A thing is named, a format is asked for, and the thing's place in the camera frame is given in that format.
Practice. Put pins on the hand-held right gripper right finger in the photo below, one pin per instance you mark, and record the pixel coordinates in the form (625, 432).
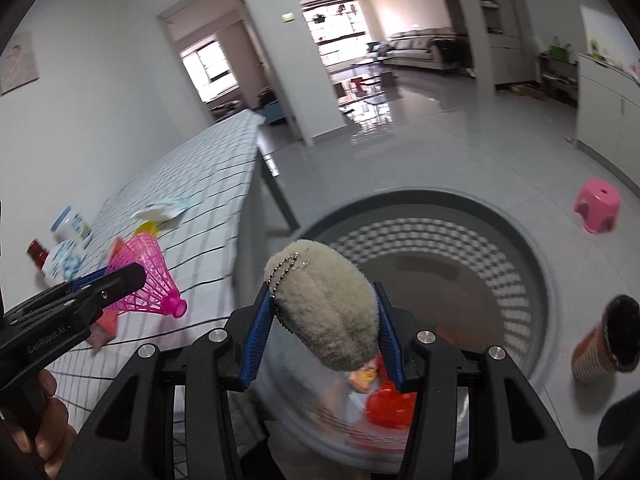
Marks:
(392, 350)

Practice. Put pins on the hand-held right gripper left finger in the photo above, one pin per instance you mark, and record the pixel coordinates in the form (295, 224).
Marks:
(257, 345)

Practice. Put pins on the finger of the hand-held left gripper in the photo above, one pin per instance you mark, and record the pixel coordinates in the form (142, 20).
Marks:
(90, 280)
(120, 282)

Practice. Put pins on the pink plastic shuttlecock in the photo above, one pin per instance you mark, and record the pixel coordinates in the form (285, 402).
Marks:
(145, 280)

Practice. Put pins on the pink snack wrapper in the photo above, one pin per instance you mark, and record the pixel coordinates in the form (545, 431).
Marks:
(365, 377)

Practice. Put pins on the red plastic bag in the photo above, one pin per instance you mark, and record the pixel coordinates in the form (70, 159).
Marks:
(387, 405)

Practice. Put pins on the beige plush toy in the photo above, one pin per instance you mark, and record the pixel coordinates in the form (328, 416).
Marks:
(330, 310)

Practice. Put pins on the grey laundry basket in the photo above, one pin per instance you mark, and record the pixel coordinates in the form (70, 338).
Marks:
(500, 270)

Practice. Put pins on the person's left hand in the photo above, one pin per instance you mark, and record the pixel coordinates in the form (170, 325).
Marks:
(52, 410)

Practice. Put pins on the blue and white tissue pack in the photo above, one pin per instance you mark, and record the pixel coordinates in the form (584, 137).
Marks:
(62, 260)

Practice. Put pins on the white jar with blue lid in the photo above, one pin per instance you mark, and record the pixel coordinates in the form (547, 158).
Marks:
(70, 225)

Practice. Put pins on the yellow packet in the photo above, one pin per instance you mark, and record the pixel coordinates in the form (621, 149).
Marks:
(146, 228)

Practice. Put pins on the red bottle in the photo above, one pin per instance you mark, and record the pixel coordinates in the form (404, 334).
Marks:
(36, 252)

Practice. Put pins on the wet wipes packet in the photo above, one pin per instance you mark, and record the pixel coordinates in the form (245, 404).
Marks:
(162, 210)

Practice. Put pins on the checked white tablecloth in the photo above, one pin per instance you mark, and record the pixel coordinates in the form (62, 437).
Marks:
(200, 185)

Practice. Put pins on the brown paper cup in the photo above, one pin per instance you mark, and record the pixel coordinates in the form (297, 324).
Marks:
(590, 355)

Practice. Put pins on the blue storage box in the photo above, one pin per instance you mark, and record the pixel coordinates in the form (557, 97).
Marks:
(275, 112)

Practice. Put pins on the pink plastic stool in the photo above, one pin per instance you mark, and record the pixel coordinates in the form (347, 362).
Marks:
(597, 205)

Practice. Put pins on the grey sofa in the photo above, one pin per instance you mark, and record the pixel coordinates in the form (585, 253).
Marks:
(420, 50)

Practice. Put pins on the low open shelf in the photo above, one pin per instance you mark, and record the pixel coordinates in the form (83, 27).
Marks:
(557, 80)

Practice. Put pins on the white cabinet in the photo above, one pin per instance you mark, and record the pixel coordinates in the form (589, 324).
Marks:
(605, 110)

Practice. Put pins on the green bag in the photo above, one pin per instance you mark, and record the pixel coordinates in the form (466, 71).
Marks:
(561, 53)

